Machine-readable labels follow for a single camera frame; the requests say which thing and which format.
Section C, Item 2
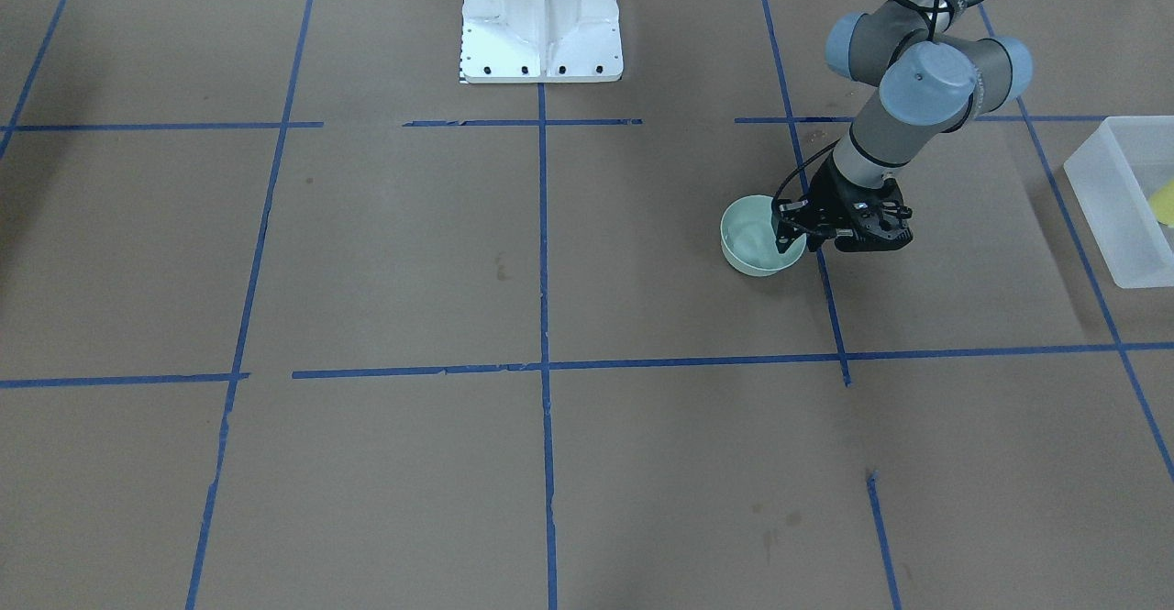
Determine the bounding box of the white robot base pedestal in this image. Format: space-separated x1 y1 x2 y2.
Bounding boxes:
459 0 625 84

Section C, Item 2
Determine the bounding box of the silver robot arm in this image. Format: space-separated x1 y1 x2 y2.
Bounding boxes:
770 0 1035 255

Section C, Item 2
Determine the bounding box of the mint green bowl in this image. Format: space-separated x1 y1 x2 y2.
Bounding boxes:
720 194 808 277

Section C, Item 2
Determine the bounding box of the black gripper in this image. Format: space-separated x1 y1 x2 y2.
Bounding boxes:
772 156 915 256

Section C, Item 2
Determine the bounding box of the yellow plastic cup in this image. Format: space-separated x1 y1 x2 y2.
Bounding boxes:
1147 179 1174 229

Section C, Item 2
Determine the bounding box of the clear plastic bin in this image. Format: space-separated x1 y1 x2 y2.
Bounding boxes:
1062 116 1173 289

